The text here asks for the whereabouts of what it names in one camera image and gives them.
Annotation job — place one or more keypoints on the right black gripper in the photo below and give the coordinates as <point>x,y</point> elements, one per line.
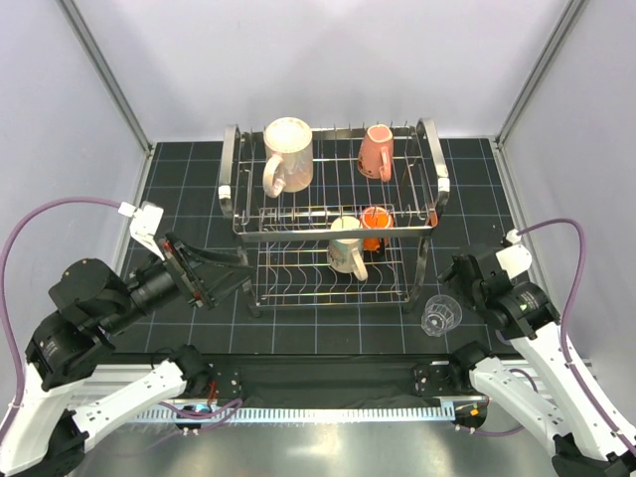
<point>450,277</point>

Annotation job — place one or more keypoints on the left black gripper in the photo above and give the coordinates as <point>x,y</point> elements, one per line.
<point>175,255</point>

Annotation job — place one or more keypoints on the clear faceted glass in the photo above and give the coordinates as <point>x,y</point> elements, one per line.
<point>442,313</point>

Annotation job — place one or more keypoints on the orange mug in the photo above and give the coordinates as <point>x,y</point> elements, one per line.
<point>376,218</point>

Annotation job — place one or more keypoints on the beige floral mug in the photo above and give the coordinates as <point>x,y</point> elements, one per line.
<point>346,255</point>

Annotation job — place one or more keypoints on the salmon pink patterned cup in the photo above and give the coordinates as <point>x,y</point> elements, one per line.
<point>375,160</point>

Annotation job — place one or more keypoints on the pink mug with purple interior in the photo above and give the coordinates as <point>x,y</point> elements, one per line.
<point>289,156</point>

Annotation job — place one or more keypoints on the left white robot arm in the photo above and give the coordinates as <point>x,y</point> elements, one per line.
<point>93,304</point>

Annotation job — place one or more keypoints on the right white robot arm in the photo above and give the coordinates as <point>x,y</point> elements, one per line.
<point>581,431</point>

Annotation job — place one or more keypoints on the steel two-tier dish rack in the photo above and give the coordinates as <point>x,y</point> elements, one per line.
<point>286,238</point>

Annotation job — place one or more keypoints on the black grid mat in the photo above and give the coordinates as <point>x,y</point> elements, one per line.
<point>309,308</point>

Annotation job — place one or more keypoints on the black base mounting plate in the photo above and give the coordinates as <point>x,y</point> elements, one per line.
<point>340,381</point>

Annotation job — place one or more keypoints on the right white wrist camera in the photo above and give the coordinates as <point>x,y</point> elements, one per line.
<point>514,257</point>

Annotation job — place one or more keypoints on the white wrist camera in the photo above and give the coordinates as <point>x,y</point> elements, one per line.
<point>514,257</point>
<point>144,223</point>

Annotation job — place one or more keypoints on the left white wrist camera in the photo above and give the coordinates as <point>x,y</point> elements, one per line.
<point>144,223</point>

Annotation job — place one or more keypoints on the white slotted cable duct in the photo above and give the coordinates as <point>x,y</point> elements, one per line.
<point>250,415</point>

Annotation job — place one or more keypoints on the left aluminium frame post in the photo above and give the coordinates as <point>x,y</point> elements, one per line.
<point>89,44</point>

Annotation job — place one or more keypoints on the aluminium frame post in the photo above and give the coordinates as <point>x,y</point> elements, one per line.
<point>566,21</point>
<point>89,44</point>

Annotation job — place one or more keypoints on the right aluminium frame post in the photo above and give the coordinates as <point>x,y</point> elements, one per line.
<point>566,21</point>

